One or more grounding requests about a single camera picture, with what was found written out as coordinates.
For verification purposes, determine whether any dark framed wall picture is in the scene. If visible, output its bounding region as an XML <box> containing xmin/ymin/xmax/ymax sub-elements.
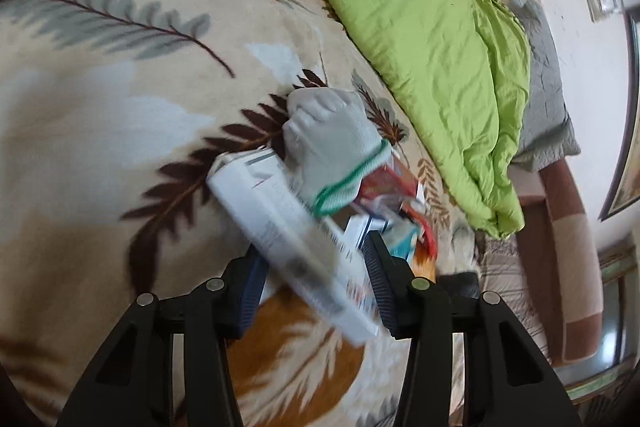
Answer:
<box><xmin>597</xmin><ymin>4</ymin><xmax>640</xmax><ymax>223</ymax></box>

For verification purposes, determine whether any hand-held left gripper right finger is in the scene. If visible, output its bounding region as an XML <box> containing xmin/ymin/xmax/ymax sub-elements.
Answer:
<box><xmin>362</xmin><ymin>231</ymin><xmax>583</xmax><ymax>427</ymax></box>

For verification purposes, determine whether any teal packet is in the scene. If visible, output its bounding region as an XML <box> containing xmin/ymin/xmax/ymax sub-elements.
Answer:
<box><xmin>389</xmin><ymin>226</ymin><xmax>422</xmax><ymax>264</ymax></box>

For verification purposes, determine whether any blue and white carton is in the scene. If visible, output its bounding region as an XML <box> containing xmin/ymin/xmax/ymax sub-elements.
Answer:
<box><xmin>345</xmin><ymin>214</ymin><xmax>392</xmax><ymax>254</ymax></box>

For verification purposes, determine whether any white cardboard box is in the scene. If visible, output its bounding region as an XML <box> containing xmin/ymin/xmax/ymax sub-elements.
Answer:
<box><xmin>206</xmin><ymin>147</ymin><xmax>382</xmax><ymax>348</ymax></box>

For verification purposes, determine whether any red snack packet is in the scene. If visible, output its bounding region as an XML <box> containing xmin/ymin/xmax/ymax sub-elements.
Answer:
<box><xmin>359</xmin><ymin>164</ymin><xmax>422</xmax><ymax>208</ymax></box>

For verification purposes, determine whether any beige patterned pillow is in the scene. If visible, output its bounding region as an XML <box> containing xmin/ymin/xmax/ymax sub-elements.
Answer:
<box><xmin>474</xmin><ymin>232</ymin><xmax>552</xmax><ymax>360</ymax></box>

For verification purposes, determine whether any green quilt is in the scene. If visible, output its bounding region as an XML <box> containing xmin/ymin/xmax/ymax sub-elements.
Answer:
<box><xmin>240</xmin><ymin>0</ymin><xmax>532</xmax><ymax>240</ymax></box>

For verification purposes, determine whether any grey quilted pillow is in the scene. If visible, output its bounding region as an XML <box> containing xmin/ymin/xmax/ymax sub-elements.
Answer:
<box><xmin>509</xmin><ymin>0</ymin><xmax>583</xmax><ymax>168</ymax></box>

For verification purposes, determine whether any white knit glove green cuff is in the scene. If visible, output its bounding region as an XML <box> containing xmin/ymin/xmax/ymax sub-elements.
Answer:
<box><xmin>282</xmin><ymin>88</ymin><xmax>393</xmax><ymax>218</ymax></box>

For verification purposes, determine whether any leaf printed blanket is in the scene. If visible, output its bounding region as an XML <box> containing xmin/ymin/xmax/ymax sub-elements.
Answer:
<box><xmin>0</xmin><ymin>0</ymin><xmax>483</xmax><ymax>427</ymax></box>

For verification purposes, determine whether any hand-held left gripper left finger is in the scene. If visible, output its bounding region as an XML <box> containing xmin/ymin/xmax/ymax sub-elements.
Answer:
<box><xmin>56</xmin><ymin>252</ymin><xmax>271</xmax><ymax>427</ymax></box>

